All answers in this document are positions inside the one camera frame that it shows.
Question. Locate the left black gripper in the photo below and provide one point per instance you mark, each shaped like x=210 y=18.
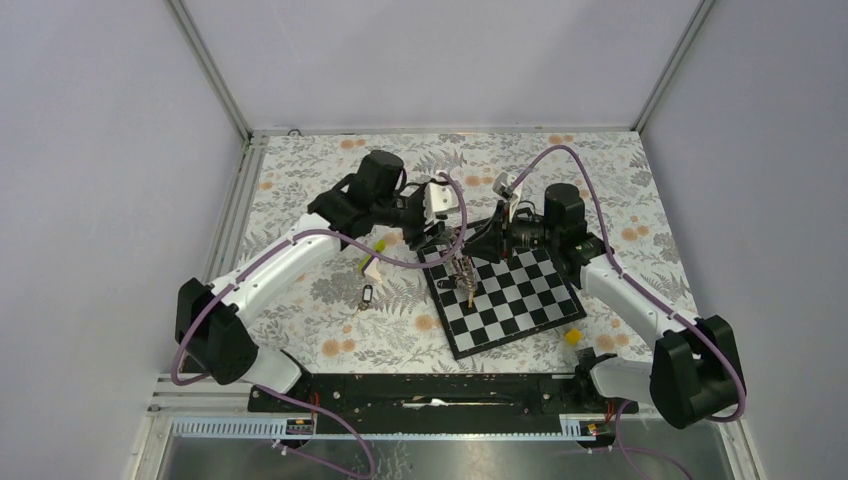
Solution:
x=435 y=231

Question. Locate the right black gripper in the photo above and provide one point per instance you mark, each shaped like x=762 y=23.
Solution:
x=488 y=243

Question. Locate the metal keyring disc with rings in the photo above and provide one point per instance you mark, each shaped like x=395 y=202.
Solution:
x=464 y=276

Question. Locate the black key tag with key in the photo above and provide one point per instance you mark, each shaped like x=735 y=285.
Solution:
x=367 y=296

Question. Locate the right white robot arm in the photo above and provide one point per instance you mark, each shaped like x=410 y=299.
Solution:
x=694 y=372

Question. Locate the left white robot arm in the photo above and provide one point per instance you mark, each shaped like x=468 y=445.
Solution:
x=214 y=318

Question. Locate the floral patterned table mat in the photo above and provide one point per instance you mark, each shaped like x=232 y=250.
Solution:
x=316 y=319

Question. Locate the black white chessboard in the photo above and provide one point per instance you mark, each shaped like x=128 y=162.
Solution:
x=512 y=300

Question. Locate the green purple white toy bricks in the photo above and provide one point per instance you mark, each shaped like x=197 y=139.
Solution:
x=370 y=266

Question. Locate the small yellow cube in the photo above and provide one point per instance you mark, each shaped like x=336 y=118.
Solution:
x=573 y=337

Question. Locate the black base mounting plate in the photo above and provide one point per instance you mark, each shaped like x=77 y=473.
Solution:
x=389 y=399

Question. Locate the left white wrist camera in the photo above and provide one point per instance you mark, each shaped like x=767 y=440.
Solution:
x=440 y=200

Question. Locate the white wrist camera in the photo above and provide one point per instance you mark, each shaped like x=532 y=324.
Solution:
x=440 y=200
x=506 y=187

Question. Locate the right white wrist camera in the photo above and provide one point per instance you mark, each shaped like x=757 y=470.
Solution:
x=506 y=187

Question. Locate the white slotted cable duct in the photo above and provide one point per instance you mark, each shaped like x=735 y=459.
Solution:
x=557 y=427

